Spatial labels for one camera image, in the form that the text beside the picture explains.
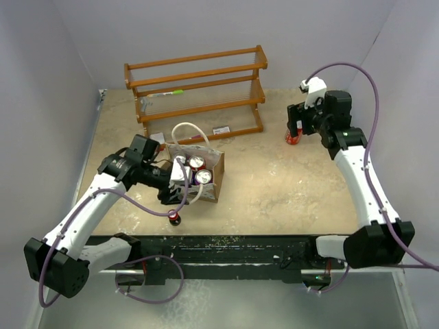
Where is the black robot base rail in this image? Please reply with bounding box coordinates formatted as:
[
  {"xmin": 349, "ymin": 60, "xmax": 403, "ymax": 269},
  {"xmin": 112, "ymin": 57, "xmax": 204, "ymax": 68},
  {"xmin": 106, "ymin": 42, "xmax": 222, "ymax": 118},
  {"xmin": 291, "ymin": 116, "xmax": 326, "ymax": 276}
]
[{"xmin": 85, "ymin": 234, "xmax": 347, "ymax": 286}]

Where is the purple cable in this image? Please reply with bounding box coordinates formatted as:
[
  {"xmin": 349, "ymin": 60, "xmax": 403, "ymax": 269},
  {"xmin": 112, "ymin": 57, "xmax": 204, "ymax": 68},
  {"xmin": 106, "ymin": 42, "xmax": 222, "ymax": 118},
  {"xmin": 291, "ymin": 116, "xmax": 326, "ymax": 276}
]
[
  {"xmin": 38, "ymin": 162, "xmax": 190, "ymax": 308},
  {"xmin": 305, "ymin": 62, "xmax": 439, "ymax": 295}
]

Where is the pink-capped marker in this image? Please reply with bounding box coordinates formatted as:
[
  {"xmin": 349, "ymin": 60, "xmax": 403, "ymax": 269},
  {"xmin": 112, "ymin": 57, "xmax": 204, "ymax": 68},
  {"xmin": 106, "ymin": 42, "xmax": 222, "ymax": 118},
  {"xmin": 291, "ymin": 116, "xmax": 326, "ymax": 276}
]
[{"xmin": 189, "ymin": 135, "xmax": 203, "ymax": 141}]

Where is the orange wooden rack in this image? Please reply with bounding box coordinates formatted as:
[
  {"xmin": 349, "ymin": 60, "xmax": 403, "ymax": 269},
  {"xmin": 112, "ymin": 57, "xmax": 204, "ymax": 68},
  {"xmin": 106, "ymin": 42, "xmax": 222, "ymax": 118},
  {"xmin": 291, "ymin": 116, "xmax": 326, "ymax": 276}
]
[{"xmin": 123, "ymin": 45, "xmax": 268, "ymax": 140}]

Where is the small red-capped dark bottle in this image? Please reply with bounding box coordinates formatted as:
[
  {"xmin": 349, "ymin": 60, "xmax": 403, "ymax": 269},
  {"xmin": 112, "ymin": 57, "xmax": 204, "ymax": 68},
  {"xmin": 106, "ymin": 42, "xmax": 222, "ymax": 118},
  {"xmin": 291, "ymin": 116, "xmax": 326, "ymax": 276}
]
[{"xmin": 168, "ymin": 212, "xmax": 181, "ymax": 226}]

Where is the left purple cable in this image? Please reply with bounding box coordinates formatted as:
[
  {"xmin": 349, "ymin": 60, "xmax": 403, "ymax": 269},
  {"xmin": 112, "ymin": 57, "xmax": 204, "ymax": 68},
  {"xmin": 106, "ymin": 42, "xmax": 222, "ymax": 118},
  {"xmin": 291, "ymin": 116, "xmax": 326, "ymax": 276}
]
[{"xmin": 38, "ymin": 162, "xmax": 190, "ymax": 308}]

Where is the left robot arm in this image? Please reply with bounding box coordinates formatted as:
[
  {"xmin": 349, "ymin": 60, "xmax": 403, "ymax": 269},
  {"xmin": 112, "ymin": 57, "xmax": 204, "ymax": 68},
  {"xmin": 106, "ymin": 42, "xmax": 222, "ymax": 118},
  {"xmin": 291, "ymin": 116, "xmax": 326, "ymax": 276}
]
[{"xmin": 24, "ymin": 134, "xmax": 190, "ymax": 308}]

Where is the red cola can front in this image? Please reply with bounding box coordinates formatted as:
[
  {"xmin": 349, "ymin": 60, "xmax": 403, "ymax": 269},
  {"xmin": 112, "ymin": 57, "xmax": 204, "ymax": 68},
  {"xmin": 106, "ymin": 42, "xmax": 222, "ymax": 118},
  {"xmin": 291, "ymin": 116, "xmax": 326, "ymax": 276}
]
[{"xmin": 188, "ymin": 155, "xmax": 206, "ymax": 172}]

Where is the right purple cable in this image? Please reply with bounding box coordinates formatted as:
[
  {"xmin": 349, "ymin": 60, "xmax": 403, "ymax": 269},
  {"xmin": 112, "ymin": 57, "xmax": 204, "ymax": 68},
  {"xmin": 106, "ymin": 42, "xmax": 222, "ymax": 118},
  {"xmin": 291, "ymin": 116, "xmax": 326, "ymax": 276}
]
[{"xmin": 305, "ymin": 62, "xmax": 439, "ymax": 295}]

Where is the red cola can back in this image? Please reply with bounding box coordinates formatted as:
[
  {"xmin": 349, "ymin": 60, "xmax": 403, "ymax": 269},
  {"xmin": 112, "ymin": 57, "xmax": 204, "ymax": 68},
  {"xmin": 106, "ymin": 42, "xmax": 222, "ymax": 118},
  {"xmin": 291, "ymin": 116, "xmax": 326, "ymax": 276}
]
[{"xmin": 285, "ymin": 128, "xmax": 302, "ymax": 145}]

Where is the purple can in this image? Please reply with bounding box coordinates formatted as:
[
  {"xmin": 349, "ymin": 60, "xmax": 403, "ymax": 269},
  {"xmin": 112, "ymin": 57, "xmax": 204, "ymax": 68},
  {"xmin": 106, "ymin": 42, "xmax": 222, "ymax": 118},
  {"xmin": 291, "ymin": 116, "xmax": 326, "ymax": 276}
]
[
  {"xmin": 173, "ymin": 154, "xmax": 187, "ymax": 166},
  {"xmin": 193, "ymin": 169, "xmax": 213, "ymax": 186}
]

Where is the red cola can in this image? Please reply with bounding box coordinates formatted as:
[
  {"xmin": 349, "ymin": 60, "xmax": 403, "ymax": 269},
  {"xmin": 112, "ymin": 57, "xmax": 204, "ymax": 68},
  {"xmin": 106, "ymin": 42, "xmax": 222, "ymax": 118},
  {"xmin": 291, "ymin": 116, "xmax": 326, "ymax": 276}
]
[
  {"xmin": 188, "ymin": 155, "xmax": 206, "ymax": 172},
  {"xmin": 285, "ymin": 128, "xmax": 302, "ymax": 145}
]

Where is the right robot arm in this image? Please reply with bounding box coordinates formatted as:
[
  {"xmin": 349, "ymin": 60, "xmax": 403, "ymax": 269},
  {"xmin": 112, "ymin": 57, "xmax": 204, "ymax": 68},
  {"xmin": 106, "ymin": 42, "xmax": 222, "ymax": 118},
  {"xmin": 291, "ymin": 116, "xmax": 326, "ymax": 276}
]
[{"xmin": 287, "ymin": 90, "xmax": 415, "ymax": 269}]

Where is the white box under rack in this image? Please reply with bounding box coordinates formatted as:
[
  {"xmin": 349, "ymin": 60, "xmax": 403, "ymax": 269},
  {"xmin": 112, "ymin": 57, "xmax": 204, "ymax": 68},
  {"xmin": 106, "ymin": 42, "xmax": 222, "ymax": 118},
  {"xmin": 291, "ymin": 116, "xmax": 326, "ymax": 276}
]
[{"xmin": 150, "ymin": 132, "xmax": 165, "ymax": 144}]

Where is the canvas tote bag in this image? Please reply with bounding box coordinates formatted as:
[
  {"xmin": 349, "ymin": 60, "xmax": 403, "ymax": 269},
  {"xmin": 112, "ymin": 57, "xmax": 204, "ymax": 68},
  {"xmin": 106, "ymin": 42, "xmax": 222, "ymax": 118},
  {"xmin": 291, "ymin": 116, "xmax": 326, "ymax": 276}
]
[{"xmin": 165, "ymin": 122, "xmax": 225, "ymax": 203}]

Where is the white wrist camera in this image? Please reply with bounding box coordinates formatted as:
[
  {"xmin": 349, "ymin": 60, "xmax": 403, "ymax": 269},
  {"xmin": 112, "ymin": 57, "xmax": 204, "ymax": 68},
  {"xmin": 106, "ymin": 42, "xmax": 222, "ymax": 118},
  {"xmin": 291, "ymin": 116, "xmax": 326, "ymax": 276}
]
[
  {"xmin": 299, "ymin": 77, "xmax": 327, "ymax": 109},
  {"xmin": 170, "ymin": 161, "xmax": 193, "ymax": 185}
]

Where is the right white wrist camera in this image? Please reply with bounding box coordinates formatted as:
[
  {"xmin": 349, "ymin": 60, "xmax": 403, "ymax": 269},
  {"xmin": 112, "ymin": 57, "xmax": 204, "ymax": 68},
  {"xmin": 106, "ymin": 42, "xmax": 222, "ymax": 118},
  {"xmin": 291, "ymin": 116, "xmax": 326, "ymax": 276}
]
[{"xmin": 299, "ymin": 77, "xmax": 327, "ymax": 109}]

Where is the green-capped marker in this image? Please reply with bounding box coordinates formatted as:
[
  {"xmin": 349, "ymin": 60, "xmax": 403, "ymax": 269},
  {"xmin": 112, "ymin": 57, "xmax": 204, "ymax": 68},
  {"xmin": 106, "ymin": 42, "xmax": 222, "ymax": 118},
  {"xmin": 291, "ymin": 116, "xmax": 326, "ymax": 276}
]
[{"xmin": 146, "ymin": 89, "xmax": 184, "ymax": 98}]

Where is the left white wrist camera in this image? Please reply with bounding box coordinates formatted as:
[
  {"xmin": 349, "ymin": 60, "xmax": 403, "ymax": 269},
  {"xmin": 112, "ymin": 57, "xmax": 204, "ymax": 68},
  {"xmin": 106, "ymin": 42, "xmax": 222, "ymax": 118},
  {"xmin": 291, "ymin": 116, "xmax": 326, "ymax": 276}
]
[{"xmin": 170, "ymin": 161, "xmax": 193, "ymax": 185}]

